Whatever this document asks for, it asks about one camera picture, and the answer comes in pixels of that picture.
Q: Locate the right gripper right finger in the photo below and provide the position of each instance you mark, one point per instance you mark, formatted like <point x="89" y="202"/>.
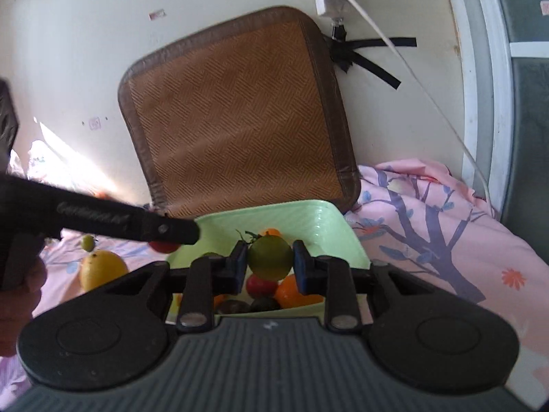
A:
<point x="331" y="278"/>

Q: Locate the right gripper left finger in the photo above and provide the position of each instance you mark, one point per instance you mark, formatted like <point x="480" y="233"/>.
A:
<point x="206" y="278"/>

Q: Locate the green tomato with stem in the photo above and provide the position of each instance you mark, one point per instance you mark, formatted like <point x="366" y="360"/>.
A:
<point x="269" y="257"/>

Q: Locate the dark purple plum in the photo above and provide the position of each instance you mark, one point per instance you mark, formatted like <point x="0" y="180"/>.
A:
<point x="232" y="306"/>

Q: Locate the person's left hand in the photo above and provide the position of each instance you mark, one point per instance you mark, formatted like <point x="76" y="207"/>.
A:
<point x="17" y="306"/>

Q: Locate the orange tangerine right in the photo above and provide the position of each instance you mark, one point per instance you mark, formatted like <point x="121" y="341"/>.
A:
<point x="288" y="296"/>

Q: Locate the small red tomato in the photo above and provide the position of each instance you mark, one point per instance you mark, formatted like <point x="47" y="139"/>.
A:
<point x="163" y="247"/>

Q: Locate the red tomato front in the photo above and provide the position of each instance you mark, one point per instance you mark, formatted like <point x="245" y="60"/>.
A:
<point x="258" y="288"/>

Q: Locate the light green plastic basket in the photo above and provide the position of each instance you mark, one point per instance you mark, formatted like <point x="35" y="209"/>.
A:
<point x="319" y="224"/>

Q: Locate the clear plastic bag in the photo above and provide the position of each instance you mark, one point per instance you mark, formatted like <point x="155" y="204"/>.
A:
<point x="52" y="161"/>

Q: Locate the green lime front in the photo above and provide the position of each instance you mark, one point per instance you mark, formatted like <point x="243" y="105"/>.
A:
<point x="88" y="243"/>

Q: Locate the orange tangerine back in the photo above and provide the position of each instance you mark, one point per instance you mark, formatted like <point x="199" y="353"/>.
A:
<point x="271" y="232"/>

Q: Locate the large yellow grapefruit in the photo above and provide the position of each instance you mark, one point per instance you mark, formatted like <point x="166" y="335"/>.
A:
<point x="99" y="268"/>

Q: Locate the pink deer-print tablecloth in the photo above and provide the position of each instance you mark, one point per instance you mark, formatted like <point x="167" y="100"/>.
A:
<point x="452" y="316"/>

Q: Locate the brown woven seat cushion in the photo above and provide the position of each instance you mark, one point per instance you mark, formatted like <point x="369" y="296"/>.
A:
<point x="245" y="113"/>

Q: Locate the black tape strips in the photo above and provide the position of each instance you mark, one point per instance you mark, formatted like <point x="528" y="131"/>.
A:
<point x="343" y="53"/>

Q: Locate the white wall socket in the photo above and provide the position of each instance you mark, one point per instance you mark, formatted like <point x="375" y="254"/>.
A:
<point x="95" y="123"/>

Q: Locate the white door frame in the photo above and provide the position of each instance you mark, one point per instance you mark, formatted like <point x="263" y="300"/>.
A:
<point x="494" y="37"/>

